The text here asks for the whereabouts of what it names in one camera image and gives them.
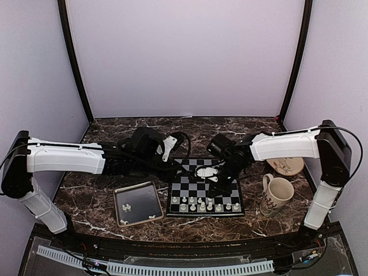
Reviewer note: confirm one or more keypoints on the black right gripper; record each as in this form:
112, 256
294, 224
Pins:
218, 190

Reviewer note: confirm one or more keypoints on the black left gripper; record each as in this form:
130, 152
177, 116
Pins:
168, 174

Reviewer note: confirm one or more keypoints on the metal tray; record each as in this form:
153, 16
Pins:
144, 201

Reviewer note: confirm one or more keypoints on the white king chess piece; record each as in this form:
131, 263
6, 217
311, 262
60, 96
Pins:
210, 206

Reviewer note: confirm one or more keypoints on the black grey chessboard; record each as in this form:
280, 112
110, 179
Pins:
186, 184

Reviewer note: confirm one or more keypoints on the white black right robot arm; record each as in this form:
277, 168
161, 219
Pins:
324, 142

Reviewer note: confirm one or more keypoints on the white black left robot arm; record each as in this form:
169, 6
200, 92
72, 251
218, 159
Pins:
147, 152

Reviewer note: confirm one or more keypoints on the white chess piece cluster left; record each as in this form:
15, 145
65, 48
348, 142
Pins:
126, 207

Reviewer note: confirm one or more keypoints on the cream floral mug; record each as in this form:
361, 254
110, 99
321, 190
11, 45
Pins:
277, 192

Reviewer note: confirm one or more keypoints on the round wooden bird coaster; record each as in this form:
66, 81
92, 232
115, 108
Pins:
287, 166

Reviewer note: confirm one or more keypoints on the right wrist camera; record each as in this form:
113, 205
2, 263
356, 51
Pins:
206, 172

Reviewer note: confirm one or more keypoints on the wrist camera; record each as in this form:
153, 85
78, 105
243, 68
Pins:
168, 145
206, 172

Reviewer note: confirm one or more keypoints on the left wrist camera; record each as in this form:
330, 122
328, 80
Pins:
168, 145

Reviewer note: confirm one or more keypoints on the white slotted cable duct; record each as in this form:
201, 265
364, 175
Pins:
135, 265

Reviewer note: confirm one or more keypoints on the black left frame post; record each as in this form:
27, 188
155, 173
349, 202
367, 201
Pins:
63, 14

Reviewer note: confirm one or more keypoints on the black frame post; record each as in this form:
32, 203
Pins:
306, 18
63, 14

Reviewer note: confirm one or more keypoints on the black right frame post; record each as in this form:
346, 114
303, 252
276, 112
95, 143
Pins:
306, 18

